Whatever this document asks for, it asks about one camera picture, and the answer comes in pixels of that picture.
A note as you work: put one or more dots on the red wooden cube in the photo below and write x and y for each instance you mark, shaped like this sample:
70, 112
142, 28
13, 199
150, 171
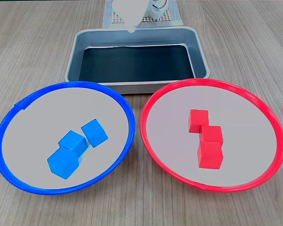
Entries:
210, 155
198, 118
212, 134

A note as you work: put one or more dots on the blue wooden cube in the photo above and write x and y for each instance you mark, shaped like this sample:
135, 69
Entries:
62, 163
94, 133
72, 141

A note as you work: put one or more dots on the black tray liner mat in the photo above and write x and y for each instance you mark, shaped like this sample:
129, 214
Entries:
136, 63

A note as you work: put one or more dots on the silver metal tray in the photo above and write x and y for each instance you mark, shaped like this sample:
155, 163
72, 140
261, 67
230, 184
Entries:
141, 88

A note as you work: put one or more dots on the pale translucent sheet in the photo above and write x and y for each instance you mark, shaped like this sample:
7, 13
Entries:
107, 18

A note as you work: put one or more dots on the white mesh grid mat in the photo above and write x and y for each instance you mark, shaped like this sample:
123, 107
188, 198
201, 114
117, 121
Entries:
169, 16

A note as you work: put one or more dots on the white dish blue rim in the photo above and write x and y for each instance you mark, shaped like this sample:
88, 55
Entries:
37, 129

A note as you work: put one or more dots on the white dish red rim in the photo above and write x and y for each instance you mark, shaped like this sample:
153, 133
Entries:
245, 141

